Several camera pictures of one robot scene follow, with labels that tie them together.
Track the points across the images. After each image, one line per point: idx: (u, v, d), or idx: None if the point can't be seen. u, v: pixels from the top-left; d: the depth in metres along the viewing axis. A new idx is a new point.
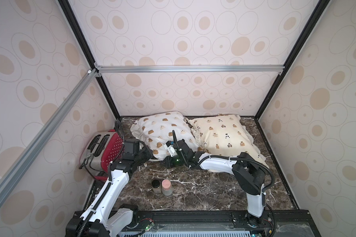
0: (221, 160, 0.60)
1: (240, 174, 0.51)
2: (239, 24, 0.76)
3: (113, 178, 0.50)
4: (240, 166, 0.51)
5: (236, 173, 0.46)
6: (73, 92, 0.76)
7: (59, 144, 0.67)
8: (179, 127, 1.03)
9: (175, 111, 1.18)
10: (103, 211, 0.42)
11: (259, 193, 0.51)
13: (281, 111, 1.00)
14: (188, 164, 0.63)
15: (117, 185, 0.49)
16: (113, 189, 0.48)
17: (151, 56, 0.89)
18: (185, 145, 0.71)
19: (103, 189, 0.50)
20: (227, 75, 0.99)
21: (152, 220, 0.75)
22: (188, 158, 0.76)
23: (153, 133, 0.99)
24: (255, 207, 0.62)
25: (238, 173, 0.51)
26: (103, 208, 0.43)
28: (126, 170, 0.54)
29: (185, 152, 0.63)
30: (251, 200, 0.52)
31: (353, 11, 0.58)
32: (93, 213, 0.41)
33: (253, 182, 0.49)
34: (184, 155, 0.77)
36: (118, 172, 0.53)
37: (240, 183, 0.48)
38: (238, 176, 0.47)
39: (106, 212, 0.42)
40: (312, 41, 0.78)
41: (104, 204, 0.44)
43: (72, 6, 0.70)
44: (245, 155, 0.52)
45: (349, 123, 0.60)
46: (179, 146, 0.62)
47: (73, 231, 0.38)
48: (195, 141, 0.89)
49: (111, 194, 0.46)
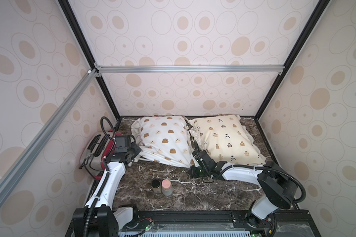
0: (245, 170, 0.57)
1: (267, 183, 0.46)
2: (238, 25, 0.77)
3: (111, 169, 0.52)
4: (266, 176, 0.48)
5: (261, 182, 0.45)
6: (73, 92, 0.76)
7: (59, 144, 0.67)
8: (176, 134, 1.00)
9: (178, 117, 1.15)
10: (106, 197, 0.43)
11: (290, 206, 0.45)
13: (281, 111, 1.00)
14: (211, 174, 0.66)
15: (115, 174, 0.50)
16: (112, 178, 0.49)
17: (151, 56, 0.89)
18: (205, 155, 0.72)
19: (102, 180, 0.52)
20: (227, 75, 0.99)
21: (152, 220, 0.75)
22: (209, 168, 0.75)
23: (148, 136, 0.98)
24: (263, 211, 0.60)
25: (264, 181, 0.47)
26: (106, 194, 0.44)
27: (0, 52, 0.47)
28: (121, 161, 0.55)
29: (206, 163, 0.73)
30: (262, 204, 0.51)
31: (353, 10, 0.58)
32: (98, 199, 0.43)
33: (283, 194, 0.45)
34: (206, 165, 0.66)
36: (114, 163, 0.54)
37: (267, 193, 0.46)
38: (264, 186, 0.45)
39: (109, 197, 0.43)
40: (311, 42, 0.78)
41: (107, 190, 0.45)
43: (72, 6, 0.70)
44: (272, 165, 0.50)
45: (349, 124, 0.61)
46: (200, 156, 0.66)
47: (80, 219, 0.38)
48: (190, 152, 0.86)
49: (111, 182, 0.47)
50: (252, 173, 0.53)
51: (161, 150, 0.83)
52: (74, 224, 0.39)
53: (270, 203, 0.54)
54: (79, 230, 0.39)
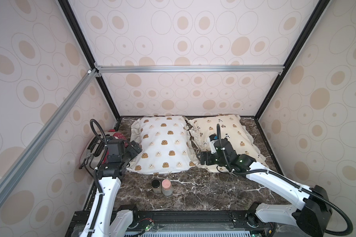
0: (286, 185, 0.47)
1: (313, 213, 0.39)
2: (239, 25, 0.77)
3: (103, 189, 0.46)
4: (316, 205, 0.40)
5: (307, 210, 0.42)
6: (73, 92, 0.76)
7: (59, 144, 0.67)
8: (176, 135, 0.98)
9: (178, 116, 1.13)
10: (101, 227, 0.40)
11: None
13: (281, 111, 1.00)
14: (231, 167, 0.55)
15: (110, 195, 0.45)
16: (107, 200, 0.44)
17: (151, 56, 0.89)
18: (228, 145, 0.60)
19: (95, 204, 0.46)
20: (227, 75, 0.99)
21: (152, 220, 0.75)
22: (230, 160, 0.63)
23: (147, 138, 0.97)
24: (268, 216, 0.60)
25: (310, 210, 0.40)
26: (101, 223, 0.40)
27: (0, 51, 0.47)
28: (115, 176, 0.49)
29: (228, 153, 0.62)
30: (277, 214, 0.56)
31: (353, 10, 0.58)
32: (92, 232, 0.39)
33: (321, 226, 0.39)
34: (227, 156, 0.65)
36: (106, 180, 0.48)
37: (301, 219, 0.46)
38: (306, 214, 0.41)
39: (105, 226, 0.40)
40: (311, 42, 0.78)
41: (101, 218, 0.41)
43: (72, 6, 0.70)
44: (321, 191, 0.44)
45: (349, 123, 0.60)
46: (221, 145, 0.62)
47: None
48: (188, 154, 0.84)
49: (105, 206, 0.43)
50: (294, 193, 0.45)
51: (160, 154, 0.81)
52: None
53: (287, 217, 0.52)
54: None
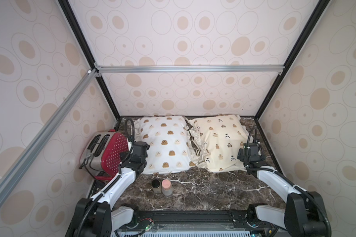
0: (283, 182, 0.52)
1: (293, 202, 0.43)
2: (238, 25, 0.77)
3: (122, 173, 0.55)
4: (299, 198, 0.44)
5: (290, 200, 0.44)
6: (73, 91, 0.76)
7: (59, 144, 0.67)
8: (176, 135, 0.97)
9: (178, 116, 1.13)
10: (111, 196, 0.45)
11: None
13: (281, 111, 1.00)
14: (247, 164, 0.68)
15: (125, 179, 0.53)
16: (122, 180, 0.52)
17: (151, 56, 0.89)
18: (254, 148, 0.70)
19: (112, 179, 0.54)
20: (226, 75, 0.99)
21: (152, 220, 0.75)
22: (248, 159, 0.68)
23: (147, 138, 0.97)
24: (266, 215, 0.61)
25: (292, 200, 0.44)
26: (111, 194, 0.46)
27: (0, 51, 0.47)
28: (134, 170, 0.58)
29: (251, 154, 0.72)
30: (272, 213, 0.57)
31: (352, 10, 0.58)
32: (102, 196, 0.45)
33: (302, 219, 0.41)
34: (249, 155, 0.83)
36: (128, 169, 0.58)
37: (288, 213, 0.45)
38: (290, 205, 0.44)
39: (112, 198, 0.45)
40: (311, 42, 0.78)
41: (112, 190, 0.47)
43: (72, 6, 0.70)
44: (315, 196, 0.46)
45: (349, 123, 0.60)
46: (247, 144, 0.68)
47: (81, 210, 0.41)
48: (188, 154, 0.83)
49: (119, 184, 0.50)
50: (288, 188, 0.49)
51: (161, 154, 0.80)
52: (74, 213, 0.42)
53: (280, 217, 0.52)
54: (75, 220, 0.41)
